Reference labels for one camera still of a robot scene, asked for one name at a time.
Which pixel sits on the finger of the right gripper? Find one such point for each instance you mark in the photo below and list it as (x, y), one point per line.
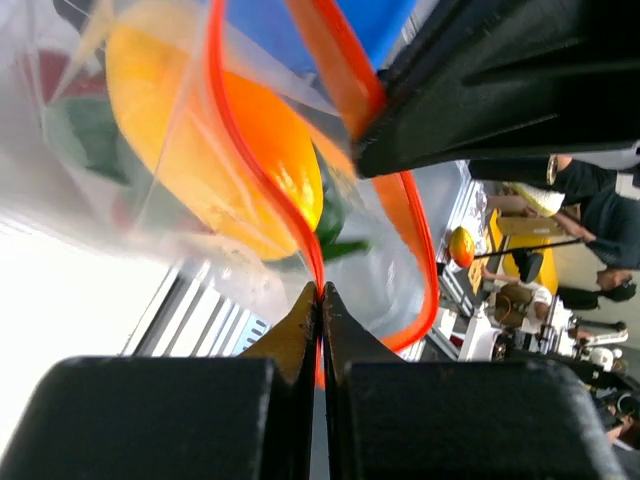
(510, 79)

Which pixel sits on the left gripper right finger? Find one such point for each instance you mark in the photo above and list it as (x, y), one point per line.
(392, 419)

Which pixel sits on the green chili pepper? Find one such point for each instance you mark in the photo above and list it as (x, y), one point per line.
(332, 220)

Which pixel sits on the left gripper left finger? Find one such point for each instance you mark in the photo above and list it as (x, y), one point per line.
(243, 417)

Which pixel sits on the yellow bell pepper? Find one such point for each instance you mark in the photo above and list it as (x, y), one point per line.
(173, 128)

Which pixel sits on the person in background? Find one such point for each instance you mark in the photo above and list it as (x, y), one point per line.
(581, 198)

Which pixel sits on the orange fruit in background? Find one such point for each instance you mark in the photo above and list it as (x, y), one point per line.
(461, 247)

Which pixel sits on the blue plastic bin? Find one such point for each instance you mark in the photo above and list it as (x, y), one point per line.
(305, 35)

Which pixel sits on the clear orange zip top bag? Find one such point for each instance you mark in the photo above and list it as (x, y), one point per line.
(56, 49)

